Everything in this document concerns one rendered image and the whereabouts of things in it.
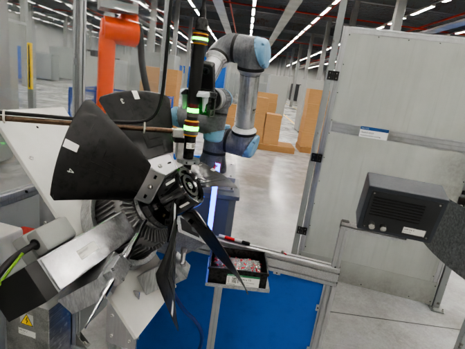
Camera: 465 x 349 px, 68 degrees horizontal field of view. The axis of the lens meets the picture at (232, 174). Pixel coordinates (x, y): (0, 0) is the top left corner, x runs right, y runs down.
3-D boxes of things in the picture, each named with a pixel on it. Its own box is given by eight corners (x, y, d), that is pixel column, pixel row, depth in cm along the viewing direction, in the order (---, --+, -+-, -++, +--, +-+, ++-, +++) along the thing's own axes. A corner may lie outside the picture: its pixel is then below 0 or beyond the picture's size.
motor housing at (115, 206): (117, 278, 94) (153, 260, 90) (71, 207, 93) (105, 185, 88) (156, 244, 116) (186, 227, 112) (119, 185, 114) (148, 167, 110)
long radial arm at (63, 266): (93, 228, 96) (122, 210, 92) (107, 251, 96) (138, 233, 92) (0, 282, 68) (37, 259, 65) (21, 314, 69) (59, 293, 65)
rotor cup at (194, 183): (131, 201, 90) (168, 177, 86) (147, 174, 103) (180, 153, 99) (166, 238, 96) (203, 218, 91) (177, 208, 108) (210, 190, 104)
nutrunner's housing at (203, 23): (182, 171, 102) (198, 4, 90) (179, 167, 106) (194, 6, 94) (194, 172, 104) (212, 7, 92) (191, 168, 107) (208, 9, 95)
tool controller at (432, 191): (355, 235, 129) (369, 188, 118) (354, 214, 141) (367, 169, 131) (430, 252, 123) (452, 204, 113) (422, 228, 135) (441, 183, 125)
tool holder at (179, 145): (171, 164, 99) (174, 130, 96) (167, 158, 105) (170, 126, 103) (201, 165, 102) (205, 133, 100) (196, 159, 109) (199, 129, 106)
